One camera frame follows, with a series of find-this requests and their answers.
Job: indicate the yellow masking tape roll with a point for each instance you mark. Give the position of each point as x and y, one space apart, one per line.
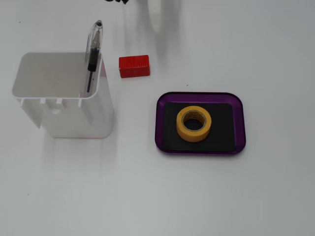
193 136

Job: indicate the red ribbed block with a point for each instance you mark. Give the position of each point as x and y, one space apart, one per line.
134 66

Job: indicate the clear black ballpoint pen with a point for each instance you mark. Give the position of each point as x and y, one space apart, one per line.
93 52

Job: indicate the purple metal tray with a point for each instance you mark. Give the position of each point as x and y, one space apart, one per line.
201 97

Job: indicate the black tray mat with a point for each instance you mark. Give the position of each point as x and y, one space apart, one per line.
221 127

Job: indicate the white plastic container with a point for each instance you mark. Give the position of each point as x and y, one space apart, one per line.
73 118

